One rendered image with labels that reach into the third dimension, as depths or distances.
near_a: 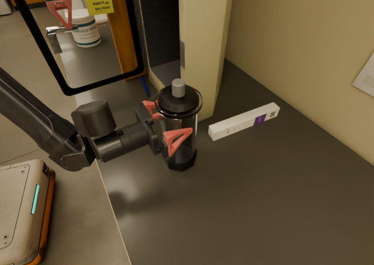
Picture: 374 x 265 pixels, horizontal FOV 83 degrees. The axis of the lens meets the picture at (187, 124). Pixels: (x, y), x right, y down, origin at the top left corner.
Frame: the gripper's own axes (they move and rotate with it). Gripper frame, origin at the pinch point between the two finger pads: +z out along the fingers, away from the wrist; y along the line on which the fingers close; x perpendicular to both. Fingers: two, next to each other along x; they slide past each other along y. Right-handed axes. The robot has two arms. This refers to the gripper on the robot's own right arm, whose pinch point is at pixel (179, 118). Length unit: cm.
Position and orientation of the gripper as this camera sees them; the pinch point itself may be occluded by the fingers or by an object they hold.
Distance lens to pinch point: 51.8
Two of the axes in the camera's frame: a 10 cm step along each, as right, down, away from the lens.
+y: -5.0, -6.3, 6.0
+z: 8.7, -3.6, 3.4
